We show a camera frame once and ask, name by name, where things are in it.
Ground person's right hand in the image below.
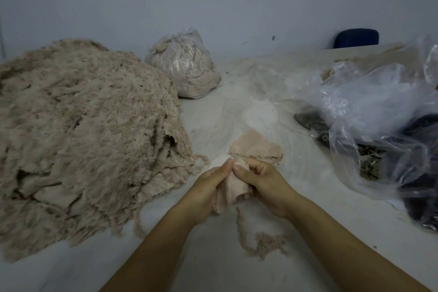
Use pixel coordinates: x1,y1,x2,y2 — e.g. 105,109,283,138
231,159,302,219

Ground person's left hand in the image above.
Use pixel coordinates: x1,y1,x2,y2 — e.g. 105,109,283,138
177,157,237,224

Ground beige fabric piece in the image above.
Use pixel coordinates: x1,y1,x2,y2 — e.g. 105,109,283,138
212,162,257,214

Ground stack of sorted beige pieces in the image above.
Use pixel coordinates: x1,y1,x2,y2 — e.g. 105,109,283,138
229,130,284,167

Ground large pile beige fabric scraps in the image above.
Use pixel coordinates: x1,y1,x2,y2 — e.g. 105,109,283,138
0,38,206,262

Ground person's right forearm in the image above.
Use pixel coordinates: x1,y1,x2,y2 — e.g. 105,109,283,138
284,196,432,292

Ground person's left forearm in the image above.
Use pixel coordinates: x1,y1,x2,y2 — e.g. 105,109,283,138
101,206,201,292

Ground beige fur pile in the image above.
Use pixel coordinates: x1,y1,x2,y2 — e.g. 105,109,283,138
320,43,412,80

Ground beige frayed thread scraps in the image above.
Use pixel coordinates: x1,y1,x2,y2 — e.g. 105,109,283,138
235,206,292,261

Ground clear bag of beige scraps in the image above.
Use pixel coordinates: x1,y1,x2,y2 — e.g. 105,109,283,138
146,27,222,99

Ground large clear plastic bag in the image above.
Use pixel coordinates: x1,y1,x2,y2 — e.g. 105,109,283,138
301,36,438,231

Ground blue chair back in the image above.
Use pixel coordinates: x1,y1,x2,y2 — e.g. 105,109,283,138
333,28,380,50

